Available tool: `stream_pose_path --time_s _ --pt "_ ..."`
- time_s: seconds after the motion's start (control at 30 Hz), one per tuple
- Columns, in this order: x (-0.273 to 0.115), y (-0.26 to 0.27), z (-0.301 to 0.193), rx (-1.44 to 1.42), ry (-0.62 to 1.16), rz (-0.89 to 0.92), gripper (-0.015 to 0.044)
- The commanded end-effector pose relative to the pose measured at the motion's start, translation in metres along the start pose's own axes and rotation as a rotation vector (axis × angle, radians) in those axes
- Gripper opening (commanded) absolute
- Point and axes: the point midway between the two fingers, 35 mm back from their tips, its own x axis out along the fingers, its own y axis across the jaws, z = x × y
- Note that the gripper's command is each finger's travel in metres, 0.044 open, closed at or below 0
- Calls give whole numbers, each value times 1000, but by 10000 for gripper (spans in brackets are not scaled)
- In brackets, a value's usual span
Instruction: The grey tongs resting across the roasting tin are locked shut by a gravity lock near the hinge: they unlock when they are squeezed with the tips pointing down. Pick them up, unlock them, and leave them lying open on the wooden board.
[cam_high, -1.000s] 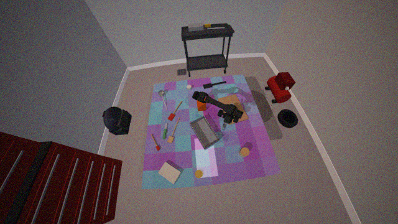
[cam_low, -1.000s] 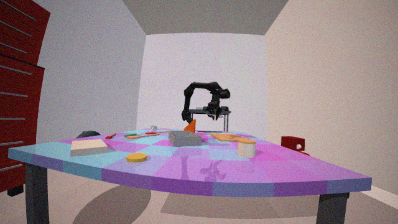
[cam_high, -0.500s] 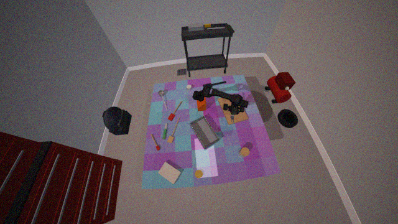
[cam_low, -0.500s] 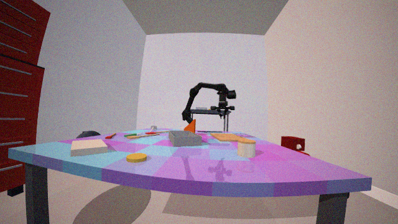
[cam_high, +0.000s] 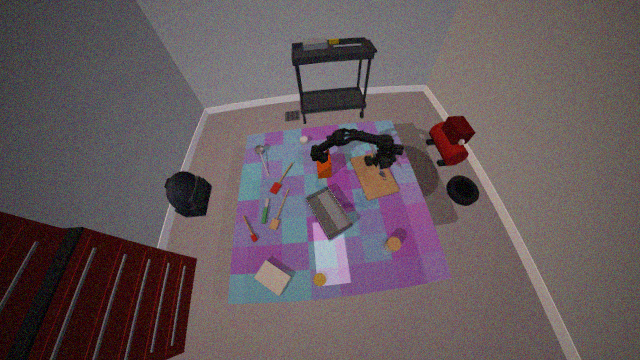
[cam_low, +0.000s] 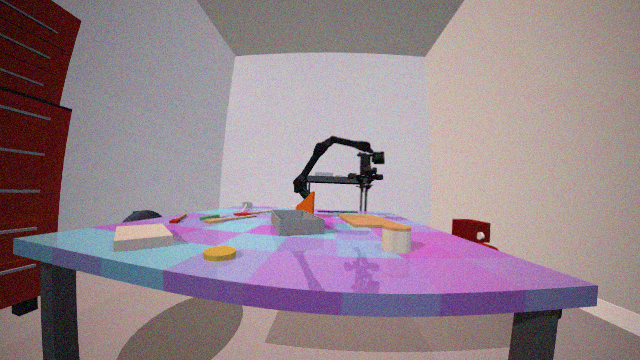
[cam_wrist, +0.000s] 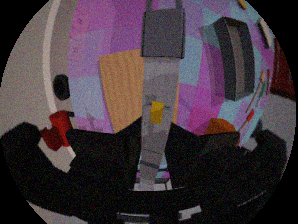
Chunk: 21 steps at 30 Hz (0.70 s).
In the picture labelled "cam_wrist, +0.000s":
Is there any yellow flat disc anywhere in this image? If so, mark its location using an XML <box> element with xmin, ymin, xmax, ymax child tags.
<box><xmin>237</xmin><ymin>0</ymin><xmax>247</xmax><ymax>10</ymax></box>

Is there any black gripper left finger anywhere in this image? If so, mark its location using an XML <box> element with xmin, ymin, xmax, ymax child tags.
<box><xmin>65</xmin><ymin>116</ymin><xmax>142</xmax><ymax>190</ymax></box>

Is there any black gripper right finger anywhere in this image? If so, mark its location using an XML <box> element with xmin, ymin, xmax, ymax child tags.
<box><xmin>164</xmin><ymin>121</ymin><xmax>241</xmax><ymax>189</ymax></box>

